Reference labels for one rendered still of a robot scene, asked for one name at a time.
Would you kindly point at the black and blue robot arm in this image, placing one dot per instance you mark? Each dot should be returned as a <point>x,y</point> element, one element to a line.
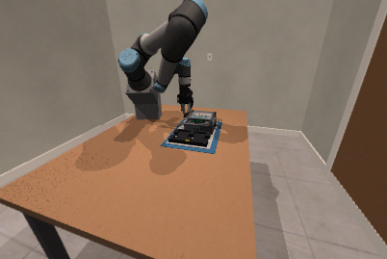
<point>174,38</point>

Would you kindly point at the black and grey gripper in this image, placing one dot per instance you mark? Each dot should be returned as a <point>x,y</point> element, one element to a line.
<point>185,99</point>

